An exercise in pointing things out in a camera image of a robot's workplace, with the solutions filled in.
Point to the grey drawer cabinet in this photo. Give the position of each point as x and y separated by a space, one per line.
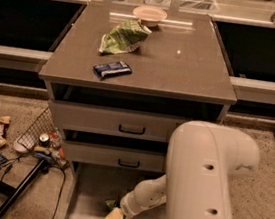
181 58

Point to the crumpled green chip bag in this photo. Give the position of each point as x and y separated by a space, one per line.
124 38

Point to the bottom grey drawer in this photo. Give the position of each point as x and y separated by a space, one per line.
94 184

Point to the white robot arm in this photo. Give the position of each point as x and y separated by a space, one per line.
201 157

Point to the white dish on floor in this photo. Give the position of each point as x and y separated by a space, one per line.
24 143

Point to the dark blue snack bar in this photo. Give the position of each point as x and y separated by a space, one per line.
107 70

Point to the metal soda can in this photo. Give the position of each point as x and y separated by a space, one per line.
44 140

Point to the white bowl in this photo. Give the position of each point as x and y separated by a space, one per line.
149 16

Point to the grey drawer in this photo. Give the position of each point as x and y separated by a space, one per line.
128 115
109 150
94 184

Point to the top grey drawer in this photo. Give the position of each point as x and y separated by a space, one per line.
128 115

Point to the wire mesh basket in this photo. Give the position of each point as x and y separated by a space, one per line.
53 152

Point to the clear plastic tray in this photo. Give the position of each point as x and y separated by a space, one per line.
201 6

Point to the middle grey drawer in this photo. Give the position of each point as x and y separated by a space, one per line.
109 150

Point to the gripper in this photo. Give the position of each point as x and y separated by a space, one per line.
128 204

